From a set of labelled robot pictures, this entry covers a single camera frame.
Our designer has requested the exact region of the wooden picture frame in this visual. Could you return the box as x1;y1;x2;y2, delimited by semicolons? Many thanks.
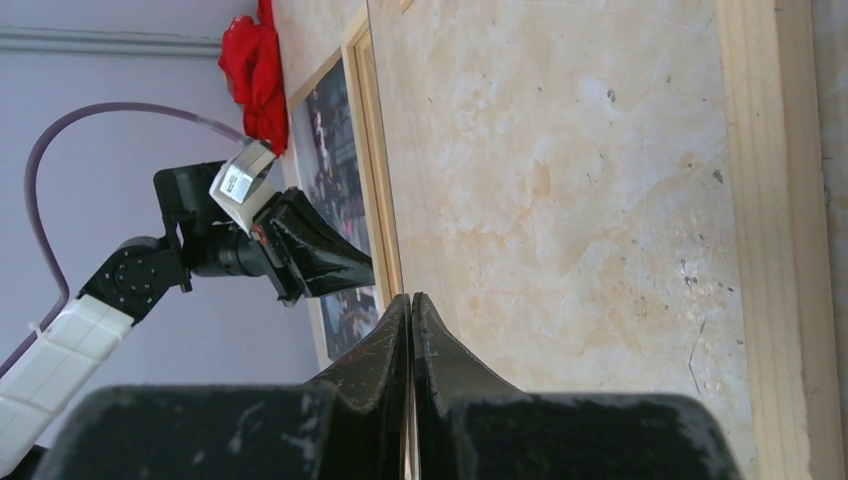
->
341;0;848;480

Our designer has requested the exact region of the printed photo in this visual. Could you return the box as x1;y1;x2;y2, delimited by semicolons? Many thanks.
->
291;59;380;361

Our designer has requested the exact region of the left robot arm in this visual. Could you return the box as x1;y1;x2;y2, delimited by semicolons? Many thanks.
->
1;162;375;476

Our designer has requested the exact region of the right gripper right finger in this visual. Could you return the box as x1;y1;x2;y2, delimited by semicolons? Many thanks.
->
411;292;524;479

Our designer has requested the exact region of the transparent plastic sheet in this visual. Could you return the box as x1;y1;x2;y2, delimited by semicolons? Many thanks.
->
368;1;757;478

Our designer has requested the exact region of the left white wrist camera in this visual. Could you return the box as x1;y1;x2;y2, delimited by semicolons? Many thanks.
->
208;140;277;233

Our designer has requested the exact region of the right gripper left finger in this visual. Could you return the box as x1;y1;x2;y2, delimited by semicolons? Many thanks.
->
308;294;410;479

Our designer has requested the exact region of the red crumpled cloth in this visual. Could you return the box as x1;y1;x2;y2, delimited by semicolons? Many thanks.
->
218;0;289;156

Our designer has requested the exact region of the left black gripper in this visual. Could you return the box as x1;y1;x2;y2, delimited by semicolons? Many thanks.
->
153;161;375;307

